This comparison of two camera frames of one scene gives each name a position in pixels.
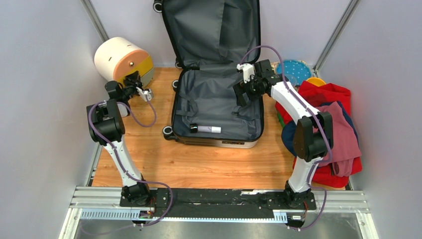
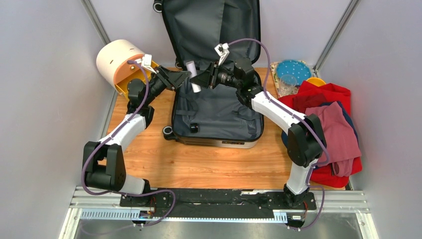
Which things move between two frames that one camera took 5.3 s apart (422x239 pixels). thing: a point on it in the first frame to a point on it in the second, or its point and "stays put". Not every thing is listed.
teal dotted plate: [298, 69] stays put
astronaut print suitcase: [211, 38] stays put
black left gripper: [133, 80] to [172, 77]
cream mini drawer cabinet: [117, 57] stays put
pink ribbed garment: [345, 147] stays put
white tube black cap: [194, 128] to [191, 67]
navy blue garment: [288, 131] stays put
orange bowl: [316, 81] stays put
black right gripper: [241, 88] to [203, 79]
